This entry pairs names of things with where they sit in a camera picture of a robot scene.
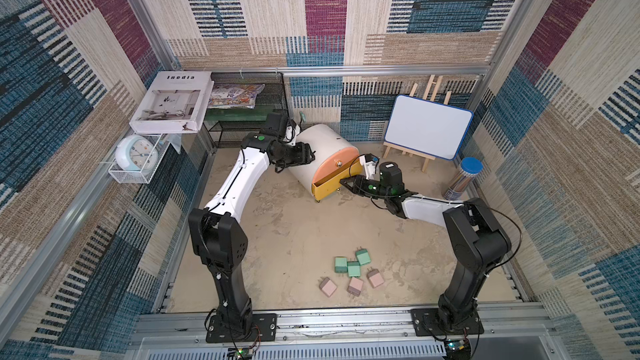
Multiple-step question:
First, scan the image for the pink top drawer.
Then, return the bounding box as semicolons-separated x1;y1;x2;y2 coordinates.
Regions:
312;147;359;183

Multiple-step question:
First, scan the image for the yellow drawer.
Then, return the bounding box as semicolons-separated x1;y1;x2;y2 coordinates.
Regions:
311;161;363;202

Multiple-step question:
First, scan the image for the white round drawer cabinet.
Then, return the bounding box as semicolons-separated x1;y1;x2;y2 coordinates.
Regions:
288;124;359;196

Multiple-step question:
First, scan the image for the green plug cube one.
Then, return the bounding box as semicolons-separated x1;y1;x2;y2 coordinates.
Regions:
355;248;372;266

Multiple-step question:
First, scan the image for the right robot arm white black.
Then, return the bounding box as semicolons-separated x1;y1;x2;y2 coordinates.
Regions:
340;161;512;341

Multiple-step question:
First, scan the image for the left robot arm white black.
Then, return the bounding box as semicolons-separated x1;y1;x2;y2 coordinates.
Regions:
188;133;315;343

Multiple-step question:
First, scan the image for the white board on easel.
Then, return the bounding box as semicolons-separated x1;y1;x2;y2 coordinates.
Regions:
383;75;473;172

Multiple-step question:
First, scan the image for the blue lid pencil canister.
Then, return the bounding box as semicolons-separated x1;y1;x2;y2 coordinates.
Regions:
443;157;483;201

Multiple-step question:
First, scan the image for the colourful snack bag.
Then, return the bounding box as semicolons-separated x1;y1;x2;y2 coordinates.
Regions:
208;84;265;109

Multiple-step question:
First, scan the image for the green plug cube three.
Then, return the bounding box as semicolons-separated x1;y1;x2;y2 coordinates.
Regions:
347;261;361;278

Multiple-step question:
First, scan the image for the pink plug cube right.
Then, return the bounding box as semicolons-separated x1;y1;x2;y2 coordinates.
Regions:
367;268;385;288

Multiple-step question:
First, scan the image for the pink plug cube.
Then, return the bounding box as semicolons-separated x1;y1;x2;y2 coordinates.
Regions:
347;277;364;297
367;268;385;288
319;278;338;298

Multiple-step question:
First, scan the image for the green plug cube two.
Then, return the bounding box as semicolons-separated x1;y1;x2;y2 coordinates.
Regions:
334;257;348;274

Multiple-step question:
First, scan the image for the pink plug cube middle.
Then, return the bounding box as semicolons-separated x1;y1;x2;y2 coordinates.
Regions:
347;277;364;297

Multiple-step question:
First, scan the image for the pink plug cube left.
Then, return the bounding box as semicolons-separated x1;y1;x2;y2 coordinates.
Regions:
319;278;338;298

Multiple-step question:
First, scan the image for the white magazine book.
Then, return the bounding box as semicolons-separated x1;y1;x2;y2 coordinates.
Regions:
129;71;214;135

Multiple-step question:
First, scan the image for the white alarm clock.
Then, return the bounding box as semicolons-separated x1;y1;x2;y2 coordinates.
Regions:
115;134;159;173

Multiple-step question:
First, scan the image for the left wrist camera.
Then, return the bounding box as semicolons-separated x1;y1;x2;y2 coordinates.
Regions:
261;112;300;144

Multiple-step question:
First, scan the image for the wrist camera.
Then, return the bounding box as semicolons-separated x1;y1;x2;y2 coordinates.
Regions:
359;153;379;180
261;112;300;144

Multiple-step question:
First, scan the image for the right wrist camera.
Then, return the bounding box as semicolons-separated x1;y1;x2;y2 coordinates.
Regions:
359;153;379;180

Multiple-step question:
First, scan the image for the black wire shelf rack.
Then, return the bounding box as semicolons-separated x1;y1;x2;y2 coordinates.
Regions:
204;72;289;148

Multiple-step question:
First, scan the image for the white wire basket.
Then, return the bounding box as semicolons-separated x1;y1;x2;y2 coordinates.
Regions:
108;134;169;184

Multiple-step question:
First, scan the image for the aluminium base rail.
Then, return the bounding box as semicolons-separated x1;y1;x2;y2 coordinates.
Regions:
125;303;570;359

